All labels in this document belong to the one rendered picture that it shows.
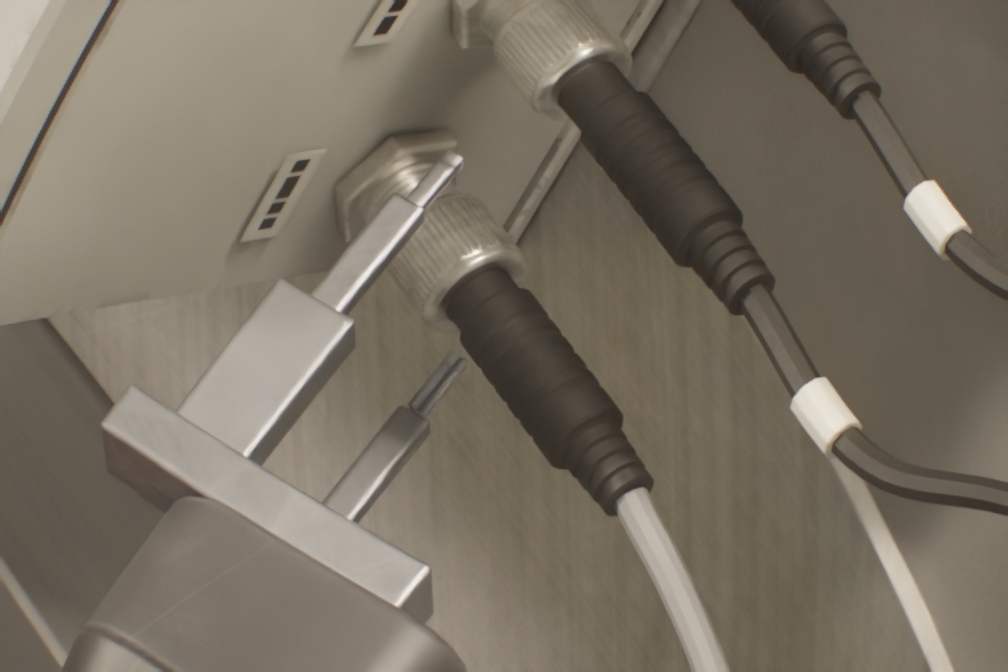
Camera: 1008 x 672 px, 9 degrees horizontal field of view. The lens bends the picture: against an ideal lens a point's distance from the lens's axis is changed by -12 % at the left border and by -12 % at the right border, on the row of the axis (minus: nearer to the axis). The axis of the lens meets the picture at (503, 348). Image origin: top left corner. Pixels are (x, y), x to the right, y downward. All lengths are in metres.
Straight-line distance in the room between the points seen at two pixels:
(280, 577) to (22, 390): 0.18
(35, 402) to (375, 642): 0.19
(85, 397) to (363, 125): 0.13
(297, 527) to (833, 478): 0.09
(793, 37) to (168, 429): 0.09
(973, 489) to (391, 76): 0.11
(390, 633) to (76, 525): 0.17
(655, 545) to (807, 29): 0.08
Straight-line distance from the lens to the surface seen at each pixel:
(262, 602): 0.79
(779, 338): 0.82
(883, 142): 0.80
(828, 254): 0.86
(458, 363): 0.88
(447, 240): 0.86
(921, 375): 0.85
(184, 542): 0.80
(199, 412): 0.82
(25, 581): 0.93
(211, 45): 0.82
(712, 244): 0.82
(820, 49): 0.80
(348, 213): 0.87
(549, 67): 0.84
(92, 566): 0.94
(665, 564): 0.84
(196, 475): 0.81
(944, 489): 0.80
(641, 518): 0.84
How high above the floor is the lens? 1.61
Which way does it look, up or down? 6 degrees down
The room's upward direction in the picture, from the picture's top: 3 degrees counter-clockwise
